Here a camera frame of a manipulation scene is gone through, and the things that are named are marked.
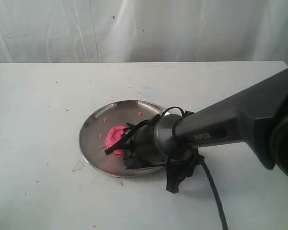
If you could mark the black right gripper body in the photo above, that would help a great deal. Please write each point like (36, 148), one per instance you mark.
(152, 145)

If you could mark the black knife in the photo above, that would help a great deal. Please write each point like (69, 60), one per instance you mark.
(123, 145)

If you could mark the pink dough piece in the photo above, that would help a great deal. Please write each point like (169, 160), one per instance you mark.
(114, 135)

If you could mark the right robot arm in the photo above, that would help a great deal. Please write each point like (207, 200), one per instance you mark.
(257, 116)

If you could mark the round steel plate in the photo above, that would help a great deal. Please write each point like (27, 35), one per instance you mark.
(104, 127)

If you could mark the white backdrop curtain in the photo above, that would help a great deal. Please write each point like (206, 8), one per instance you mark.
(143, 30)

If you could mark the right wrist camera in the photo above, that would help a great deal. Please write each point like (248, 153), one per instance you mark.
(177, 171)

